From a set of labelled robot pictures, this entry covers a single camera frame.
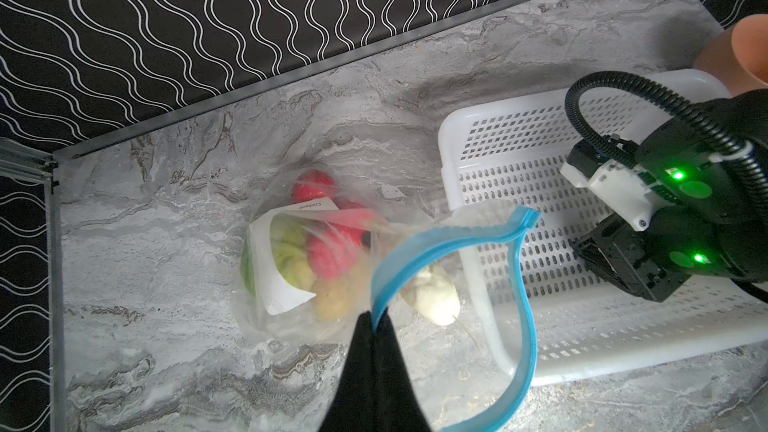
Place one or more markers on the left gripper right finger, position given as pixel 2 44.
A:
pixel 396 407

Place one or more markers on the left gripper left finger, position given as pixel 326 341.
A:
pixel 353 406

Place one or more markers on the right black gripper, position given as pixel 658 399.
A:
pixel 618 254

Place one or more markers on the yellow potato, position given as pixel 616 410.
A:
pixel 335 298

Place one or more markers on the white plastic perforated basket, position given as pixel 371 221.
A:
pixel 513 150

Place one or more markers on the clear zip top bag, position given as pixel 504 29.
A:
pixel 401 241

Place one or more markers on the green cabbage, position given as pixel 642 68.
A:
pixel 288 242

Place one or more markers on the red strawberry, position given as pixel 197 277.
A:
pixel 334 251
pixel 313 184
pixel 354 220

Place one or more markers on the red strawberry front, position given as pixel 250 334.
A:
pixel 334 251

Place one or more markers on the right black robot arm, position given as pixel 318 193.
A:
pixel 688 200

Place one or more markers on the orange ceramic cup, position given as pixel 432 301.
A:
pixel 738 56

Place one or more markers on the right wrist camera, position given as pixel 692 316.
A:
pixel 619 187

